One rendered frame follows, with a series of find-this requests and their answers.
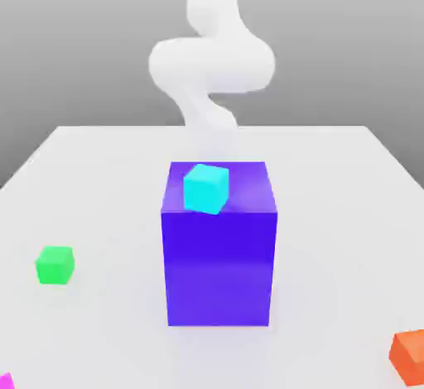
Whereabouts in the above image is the small cyan cube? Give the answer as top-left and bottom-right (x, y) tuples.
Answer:
(182, 163), (230, 216)

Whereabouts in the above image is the small green cube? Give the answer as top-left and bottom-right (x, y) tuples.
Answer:
(35, 245), (76, 286)

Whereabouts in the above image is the small orange cube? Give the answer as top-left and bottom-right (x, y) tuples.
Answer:
(388, 329), (424, 387)

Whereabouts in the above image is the large purple box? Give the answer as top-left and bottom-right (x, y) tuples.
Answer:
(160, 161), (278, 328)

